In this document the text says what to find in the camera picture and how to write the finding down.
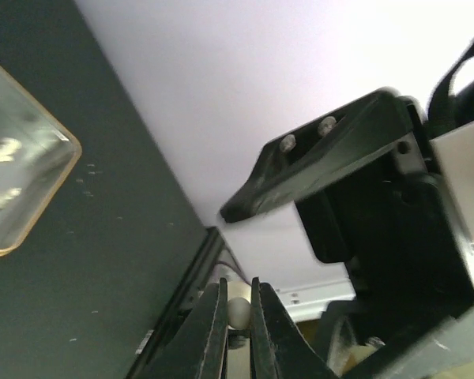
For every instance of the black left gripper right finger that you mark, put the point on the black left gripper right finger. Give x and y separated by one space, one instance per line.
277 347

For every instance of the gold metal tin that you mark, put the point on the gold metal tin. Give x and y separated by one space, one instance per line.
37 153

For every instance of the black front rail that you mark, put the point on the black front rail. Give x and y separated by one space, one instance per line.
182 301

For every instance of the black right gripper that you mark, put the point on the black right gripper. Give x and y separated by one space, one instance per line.
370 199

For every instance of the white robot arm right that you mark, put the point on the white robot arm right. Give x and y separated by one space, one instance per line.
448 127

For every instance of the white dropped chess piece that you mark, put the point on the white dropped chess piece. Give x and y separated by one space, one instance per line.
238 313

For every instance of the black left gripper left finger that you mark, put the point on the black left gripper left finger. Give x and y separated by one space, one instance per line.
198 348

